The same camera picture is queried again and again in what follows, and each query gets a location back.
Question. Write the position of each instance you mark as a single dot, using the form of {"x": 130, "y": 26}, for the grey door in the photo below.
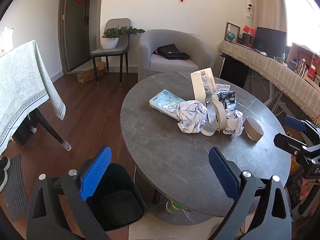
{"x": 75, "y": 30}

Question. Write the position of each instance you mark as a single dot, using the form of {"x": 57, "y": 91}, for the small white paper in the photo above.
{"x": 237, "y": 127}

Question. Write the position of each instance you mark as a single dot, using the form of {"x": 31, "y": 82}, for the wooden desk organiser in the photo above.
{"x": 305, "y": 60}

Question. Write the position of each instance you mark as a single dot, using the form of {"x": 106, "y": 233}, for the grey armchair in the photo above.
{"x": 175, "y": 36}

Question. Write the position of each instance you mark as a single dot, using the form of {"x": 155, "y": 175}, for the black dining table leg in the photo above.
{"x": 50, "y": 127}

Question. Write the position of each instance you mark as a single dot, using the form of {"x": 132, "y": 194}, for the blue white tissue pack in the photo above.
{"x": 162, "y": 102}

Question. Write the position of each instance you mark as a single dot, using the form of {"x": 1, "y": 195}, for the black monitor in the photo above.
{"x": 270, "y": 38}

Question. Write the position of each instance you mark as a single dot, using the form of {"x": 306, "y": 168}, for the black shoe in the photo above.
{"x": 3, "y": 164}
{"x": 2, "y": 180}

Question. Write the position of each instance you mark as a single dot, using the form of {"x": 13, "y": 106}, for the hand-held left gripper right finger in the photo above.
{"x": 221, "y": 171}

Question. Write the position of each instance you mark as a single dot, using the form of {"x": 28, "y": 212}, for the dark brown box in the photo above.
{"x": 246, "y": 39}

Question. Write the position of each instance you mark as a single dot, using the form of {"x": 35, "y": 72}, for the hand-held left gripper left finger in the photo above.
{"x": 96, "y": 172}

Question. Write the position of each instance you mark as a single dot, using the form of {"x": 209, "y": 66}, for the pale patterned tablecloth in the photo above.
{"x": 22, "y": 85}

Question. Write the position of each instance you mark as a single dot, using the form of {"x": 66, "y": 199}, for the large white tape roll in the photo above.
{"x": 221, "y": 116}

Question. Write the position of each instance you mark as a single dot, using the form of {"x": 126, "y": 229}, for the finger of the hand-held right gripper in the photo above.
{"x": 287, "y": 141}
{"x": 294, "y": 123}

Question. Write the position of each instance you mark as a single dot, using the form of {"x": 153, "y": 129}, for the beige curtain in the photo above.
{"x": 270, "y": 5}

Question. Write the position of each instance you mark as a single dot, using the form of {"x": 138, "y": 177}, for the small white tape roll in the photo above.
{"x": 207, "y": 133}

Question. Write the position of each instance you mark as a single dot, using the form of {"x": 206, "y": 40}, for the grey dining chair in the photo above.
{"x": 110, "y": 52}

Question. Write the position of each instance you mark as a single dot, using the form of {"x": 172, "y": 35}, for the black white foil bag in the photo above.
{"x": 226, "y": 97}

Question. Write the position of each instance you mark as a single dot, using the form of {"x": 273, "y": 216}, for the small blue globe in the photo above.
{"x": 231, "y": 36}

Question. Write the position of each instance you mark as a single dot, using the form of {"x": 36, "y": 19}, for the large white paper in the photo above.
{"x": 191, "y": 117}

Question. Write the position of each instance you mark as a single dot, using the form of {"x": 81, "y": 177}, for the grey striped doormat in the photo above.
{"x": 15, "y": 180}

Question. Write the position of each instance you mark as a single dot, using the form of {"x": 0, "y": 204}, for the white paper sheet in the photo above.
{"x": 223, "y": 87}

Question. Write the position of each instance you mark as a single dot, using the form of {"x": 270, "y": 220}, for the dark green trash bin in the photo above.
{"x": 120, "y": 180}

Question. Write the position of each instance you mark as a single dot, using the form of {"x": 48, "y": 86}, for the brown cardboard tape core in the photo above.
{"x": 250, "y": 131}

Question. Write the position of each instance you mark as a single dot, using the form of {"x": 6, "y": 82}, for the white security camera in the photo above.
{"x": 249, "y": 7}

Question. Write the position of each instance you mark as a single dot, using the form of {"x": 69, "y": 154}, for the potted green plant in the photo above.
{"x": 109, "y": 43}

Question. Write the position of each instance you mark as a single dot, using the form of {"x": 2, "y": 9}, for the green plastic bottle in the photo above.
{"x": 172, "y": 206}

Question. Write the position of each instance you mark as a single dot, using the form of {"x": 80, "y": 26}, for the striped table leg sock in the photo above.
{"x": 33, "y": 130}
{"x": 66, "y": 146}

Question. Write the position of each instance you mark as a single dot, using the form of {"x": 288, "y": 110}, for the wooden picture frame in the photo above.
{"x": 236, "y": 28}

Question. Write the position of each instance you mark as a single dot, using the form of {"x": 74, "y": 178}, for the small red flags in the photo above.
{"x": 250, "y": 29}

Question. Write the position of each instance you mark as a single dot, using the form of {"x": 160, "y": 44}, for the white cardboard box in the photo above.
{"x": 198, "y": 87}

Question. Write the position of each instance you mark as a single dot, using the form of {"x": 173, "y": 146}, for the round grey marble table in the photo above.
{"x": 175, "y": 155}

